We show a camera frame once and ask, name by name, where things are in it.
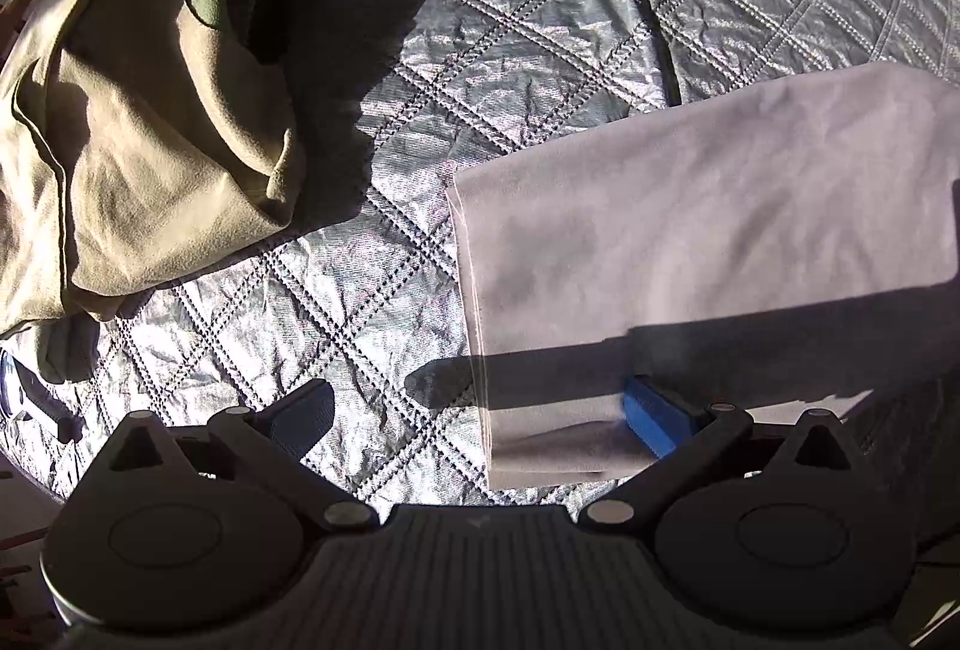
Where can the light pink garment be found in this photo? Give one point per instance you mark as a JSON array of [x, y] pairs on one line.
[[675, 230]]

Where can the silver quilted bedspread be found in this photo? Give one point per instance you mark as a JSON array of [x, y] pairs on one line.
[[487, 57]]

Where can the khaki cloth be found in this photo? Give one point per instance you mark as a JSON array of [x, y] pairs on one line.
[[150, 170]]

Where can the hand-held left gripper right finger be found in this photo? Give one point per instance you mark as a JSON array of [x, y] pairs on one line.
[[660, 417]]

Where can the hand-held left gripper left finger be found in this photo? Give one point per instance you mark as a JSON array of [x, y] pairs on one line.
[[304, 417]]

